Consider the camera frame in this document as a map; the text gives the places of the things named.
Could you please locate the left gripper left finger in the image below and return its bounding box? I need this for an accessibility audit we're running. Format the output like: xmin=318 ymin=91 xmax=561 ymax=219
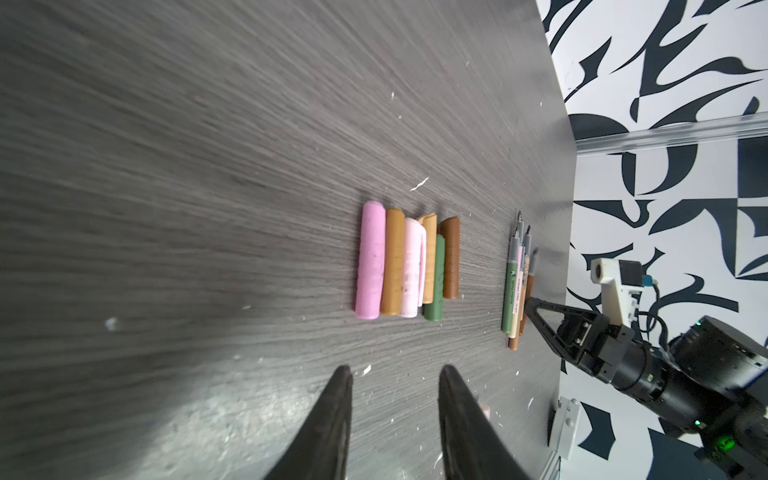
xmin=265 ymin=365 xmax=353 ymax=480

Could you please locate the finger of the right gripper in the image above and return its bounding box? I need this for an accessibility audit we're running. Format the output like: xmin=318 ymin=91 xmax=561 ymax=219
xmin=525 ymin=297 xmax=600 ymax=363

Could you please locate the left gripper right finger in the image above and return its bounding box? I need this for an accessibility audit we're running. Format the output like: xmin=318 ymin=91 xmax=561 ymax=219
xmin=438 ymin=365 xmax=528 ymax=479

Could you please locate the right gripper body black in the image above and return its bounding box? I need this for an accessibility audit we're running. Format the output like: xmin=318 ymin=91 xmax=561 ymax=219
xmin=557 ymin=311 xmax=767 ymax=479

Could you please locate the light brown pen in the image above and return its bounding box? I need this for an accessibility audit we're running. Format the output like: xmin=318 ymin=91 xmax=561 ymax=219
xmin=520 ymin=225 xmax=532 ymax=331

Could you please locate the green pen cap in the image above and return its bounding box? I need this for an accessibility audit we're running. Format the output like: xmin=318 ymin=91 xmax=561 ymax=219
xmin=423 ymin=234 xmax=446 ymax=322

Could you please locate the light brown pen cap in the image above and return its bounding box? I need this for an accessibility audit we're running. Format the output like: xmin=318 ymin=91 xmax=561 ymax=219
xmin=380 ymin=208 xmax=405 ymax=316

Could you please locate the bright pink pen cap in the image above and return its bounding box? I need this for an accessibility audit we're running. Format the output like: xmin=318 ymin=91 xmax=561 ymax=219
xmin=355 ymin=201 xmax=386 ymax=320

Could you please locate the lilac cap brown pen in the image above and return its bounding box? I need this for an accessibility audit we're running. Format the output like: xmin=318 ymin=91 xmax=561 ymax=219
xmin=507 ymin=312 xmax=524 ymax=351

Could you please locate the white round timer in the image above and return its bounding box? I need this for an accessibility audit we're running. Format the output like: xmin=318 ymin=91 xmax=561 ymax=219
xmin=549 ymin=396 xmax=582 ymax=460

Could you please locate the aluminium frame back beam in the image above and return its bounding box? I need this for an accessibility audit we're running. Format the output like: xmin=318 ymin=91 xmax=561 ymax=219
xmin=576 ymin=112 xmax=767 ymax=156

